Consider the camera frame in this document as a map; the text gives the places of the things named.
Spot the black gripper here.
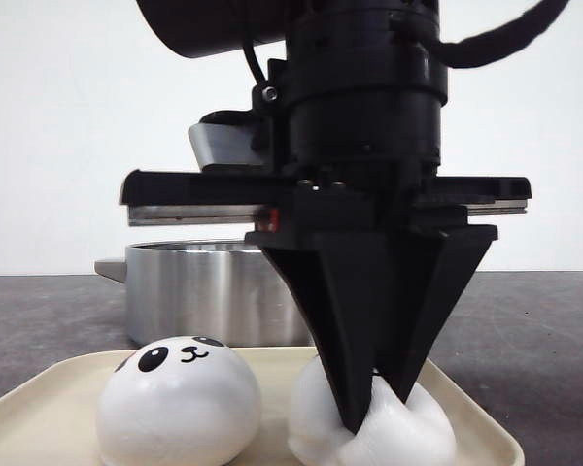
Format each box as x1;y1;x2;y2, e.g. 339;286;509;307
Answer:
120;28;532;233

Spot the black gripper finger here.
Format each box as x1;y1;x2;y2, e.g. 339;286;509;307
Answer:
376;225;497;401
246;231;392;433

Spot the white panda bun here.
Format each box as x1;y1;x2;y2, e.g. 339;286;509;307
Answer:
288;356;457;465
96;336;262;465

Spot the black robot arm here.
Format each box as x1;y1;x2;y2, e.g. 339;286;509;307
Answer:
120;1;531;431

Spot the stainless steel steamer pot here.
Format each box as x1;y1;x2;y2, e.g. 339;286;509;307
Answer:
94;240;313;347

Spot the beige plastic tray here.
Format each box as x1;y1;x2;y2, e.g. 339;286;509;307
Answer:
0;347;525;465

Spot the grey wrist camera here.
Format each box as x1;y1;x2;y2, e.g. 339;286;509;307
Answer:
188;111;269;172

